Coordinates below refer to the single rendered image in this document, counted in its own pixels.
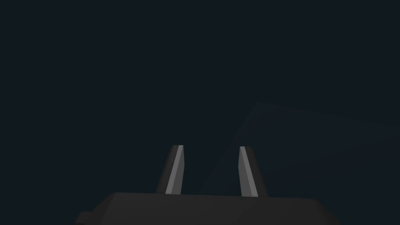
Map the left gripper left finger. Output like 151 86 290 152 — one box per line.
155 145 185 195

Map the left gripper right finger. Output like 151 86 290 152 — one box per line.
238 146 269 198

